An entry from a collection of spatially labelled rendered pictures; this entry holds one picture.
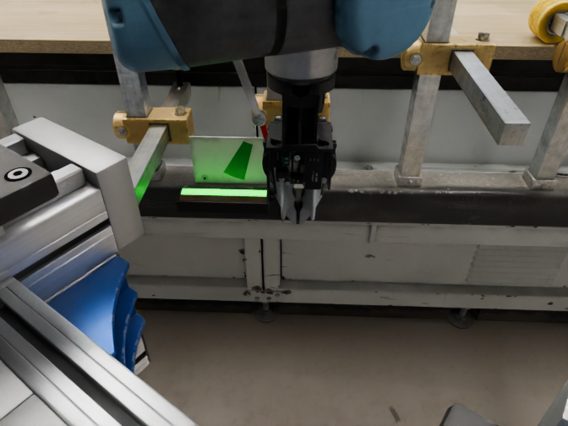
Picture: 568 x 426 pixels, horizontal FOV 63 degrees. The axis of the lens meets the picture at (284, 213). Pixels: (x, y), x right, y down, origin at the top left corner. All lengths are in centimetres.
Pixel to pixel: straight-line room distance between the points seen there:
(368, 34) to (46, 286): 32
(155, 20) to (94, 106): 87
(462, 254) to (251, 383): 71
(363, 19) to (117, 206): 27
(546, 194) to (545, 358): 77
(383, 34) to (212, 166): 59
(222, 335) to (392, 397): 54
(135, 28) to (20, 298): 21
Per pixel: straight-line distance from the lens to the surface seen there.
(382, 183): 92
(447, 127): 113
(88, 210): 43
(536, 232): 112
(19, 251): 41
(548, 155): 97
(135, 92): 86
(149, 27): 31
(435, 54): 81
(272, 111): 82
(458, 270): 147
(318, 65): 47
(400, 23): 35
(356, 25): 33
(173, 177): 94
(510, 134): 61
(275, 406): 139
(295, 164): 52
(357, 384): 144
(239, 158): 87
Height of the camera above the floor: 121
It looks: 38 degrees down
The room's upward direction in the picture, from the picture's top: straight up
